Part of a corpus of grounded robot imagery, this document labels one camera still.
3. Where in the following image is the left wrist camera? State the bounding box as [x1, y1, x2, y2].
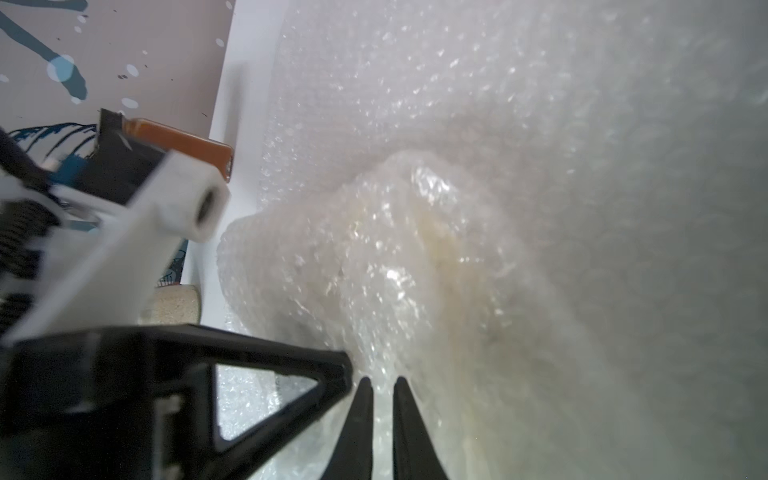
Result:
[1, 110, 230, 345]

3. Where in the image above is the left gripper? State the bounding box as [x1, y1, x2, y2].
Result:
[1, 326, 180, 479]

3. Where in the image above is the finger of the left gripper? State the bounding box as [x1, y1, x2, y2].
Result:
[143, 325, 352, 479]

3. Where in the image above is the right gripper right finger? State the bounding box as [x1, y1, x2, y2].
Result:
[392, 376, 448, 480]

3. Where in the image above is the orange spice jar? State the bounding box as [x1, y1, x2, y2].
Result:
[123, 118, 234, 182]

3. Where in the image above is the bubble wrap sheet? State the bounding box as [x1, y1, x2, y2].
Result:
[217, 1, 767, 479]

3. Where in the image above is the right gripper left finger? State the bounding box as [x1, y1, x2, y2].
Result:
[321, 377, 374, 480]

